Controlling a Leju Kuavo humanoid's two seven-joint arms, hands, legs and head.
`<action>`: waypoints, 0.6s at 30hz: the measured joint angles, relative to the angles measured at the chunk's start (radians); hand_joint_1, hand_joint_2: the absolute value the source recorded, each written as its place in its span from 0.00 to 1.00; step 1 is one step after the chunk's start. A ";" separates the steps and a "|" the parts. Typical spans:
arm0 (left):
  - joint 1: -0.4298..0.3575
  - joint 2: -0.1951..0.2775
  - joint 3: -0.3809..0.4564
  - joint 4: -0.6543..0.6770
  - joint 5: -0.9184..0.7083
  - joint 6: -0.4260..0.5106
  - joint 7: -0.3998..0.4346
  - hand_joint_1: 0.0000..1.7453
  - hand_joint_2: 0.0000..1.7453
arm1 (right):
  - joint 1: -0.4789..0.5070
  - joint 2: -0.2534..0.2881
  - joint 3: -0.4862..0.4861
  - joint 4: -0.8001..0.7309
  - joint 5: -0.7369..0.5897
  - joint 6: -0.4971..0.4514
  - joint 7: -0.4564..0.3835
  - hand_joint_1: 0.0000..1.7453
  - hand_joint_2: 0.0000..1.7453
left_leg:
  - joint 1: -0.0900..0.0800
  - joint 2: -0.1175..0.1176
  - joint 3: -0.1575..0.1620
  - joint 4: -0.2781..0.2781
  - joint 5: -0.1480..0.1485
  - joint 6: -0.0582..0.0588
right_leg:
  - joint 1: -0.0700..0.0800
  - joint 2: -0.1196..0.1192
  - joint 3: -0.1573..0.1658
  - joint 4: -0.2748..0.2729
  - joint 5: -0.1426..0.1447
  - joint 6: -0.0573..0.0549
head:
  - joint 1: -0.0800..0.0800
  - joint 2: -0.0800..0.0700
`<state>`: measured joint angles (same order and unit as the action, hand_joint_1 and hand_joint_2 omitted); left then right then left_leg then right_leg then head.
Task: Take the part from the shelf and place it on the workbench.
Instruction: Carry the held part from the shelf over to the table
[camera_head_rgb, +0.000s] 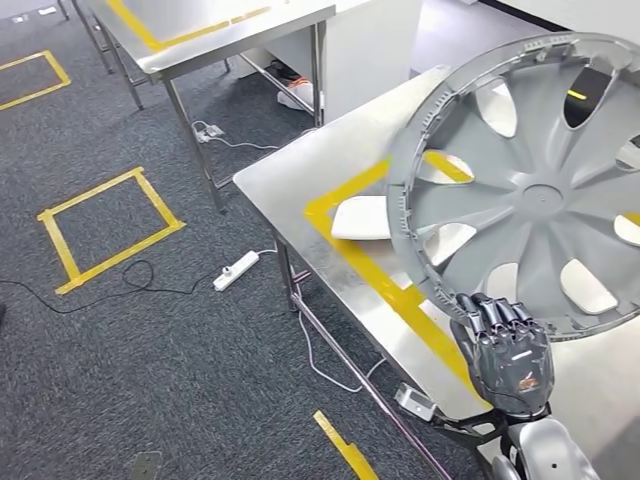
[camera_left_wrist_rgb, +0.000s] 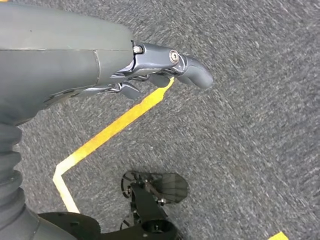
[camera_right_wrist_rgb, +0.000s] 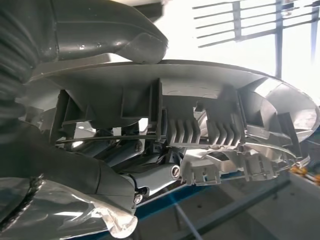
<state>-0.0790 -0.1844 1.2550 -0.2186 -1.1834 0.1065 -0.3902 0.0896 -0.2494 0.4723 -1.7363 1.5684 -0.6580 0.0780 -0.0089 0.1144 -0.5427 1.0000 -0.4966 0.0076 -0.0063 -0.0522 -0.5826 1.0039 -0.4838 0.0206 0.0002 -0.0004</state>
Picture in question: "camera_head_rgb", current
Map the black robot foot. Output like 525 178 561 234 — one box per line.
131 451 163 480

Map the black floor cable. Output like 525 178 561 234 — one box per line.
0 259 216 316

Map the stainless steel table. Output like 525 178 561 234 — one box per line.
56 0 337 215

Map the white cabinet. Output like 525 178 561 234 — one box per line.
232 0 423 124

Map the silver plastic hubcap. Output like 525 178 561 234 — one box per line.
386 31 640 342

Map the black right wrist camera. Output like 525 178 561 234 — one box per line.
395 382 509 452

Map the yellow floor tape square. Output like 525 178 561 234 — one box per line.
0 49 72 113
37 166 187 297

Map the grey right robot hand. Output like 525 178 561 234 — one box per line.
448 291 556 420

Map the yellow floor tape strip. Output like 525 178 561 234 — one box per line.
313 409 380 480

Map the yellow table tape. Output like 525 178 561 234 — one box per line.
106 0 273 53

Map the white floor cable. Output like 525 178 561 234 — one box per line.
192 119 316 152
257 248 389 395

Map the stainless steel workbench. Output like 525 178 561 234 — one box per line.
232 62 640 480

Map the white power strip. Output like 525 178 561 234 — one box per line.
192 121 226 144
213 249 261 293

